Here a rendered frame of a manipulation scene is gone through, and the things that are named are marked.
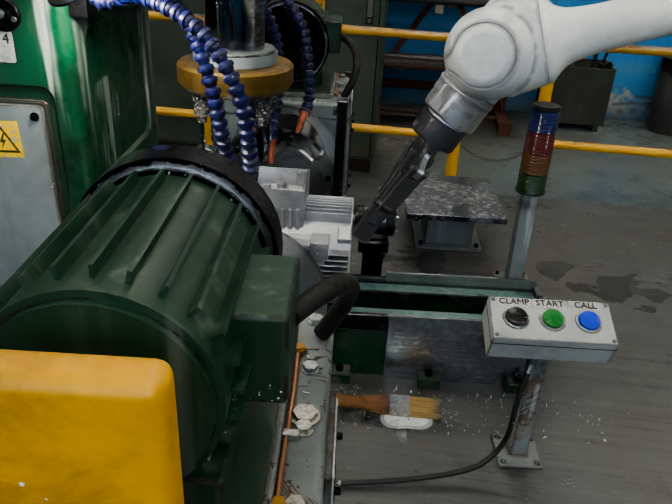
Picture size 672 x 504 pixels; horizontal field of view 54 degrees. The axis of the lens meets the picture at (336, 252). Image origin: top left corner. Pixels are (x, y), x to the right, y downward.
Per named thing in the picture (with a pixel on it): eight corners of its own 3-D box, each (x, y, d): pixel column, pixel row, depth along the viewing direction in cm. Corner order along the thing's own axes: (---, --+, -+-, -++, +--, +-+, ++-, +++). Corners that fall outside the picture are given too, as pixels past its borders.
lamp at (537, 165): (522, 175, 139) (526, 154, 137) (516, 165, 144) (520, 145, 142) (551, 177, 139) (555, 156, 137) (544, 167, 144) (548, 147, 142)
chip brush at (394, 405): (320, 410, 112) (320, 406, 112) (323, 391, 117) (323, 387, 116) (442, 421, 111) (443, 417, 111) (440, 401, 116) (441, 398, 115)
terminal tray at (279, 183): (231, 226, 111) (230, 186, 107) (243, 201, 120) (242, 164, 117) (303, 231, 110) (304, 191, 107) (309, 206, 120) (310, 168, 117)
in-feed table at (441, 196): (402, 257, 163) (406, 213, 157) (396, 212, 187) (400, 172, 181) (499, 263, 162) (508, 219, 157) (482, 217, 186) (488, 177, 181)
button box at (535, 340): (485, 357, 93) (493, 337, 89) (480, 314, 98) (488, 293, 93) (607, 364, 93) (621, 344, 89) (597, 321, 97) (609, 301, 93)
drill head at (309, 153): (209, 257, 134) (203, 138, 122) (241, 182, 170) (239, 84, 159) (332, 264, 134) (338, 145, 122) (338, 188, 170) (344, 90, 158)
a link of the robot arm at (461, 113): (448, 77, 93) (423, 112, 95) (499, 112, 95) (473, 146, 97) (441, 63, 101) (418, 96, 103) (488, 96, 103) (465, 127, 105)
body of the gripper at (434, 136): (423, 98, 103) (389, 146, 107) (428, 113, 95) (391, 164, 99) (462, 124, 105) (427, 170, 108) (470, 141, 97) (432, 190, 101)
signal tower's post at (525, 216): (497, 290, 151) (531, 109, 131) (491, 273, 158) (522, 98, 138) (532, 292, 150) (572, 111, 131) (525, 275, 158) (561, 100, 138)
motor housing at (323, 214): (229, 317, 114) (225, 217, 105) (248, 264, 131) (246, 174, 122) (345, 325, 114) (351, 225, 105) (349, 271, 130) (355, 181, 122)
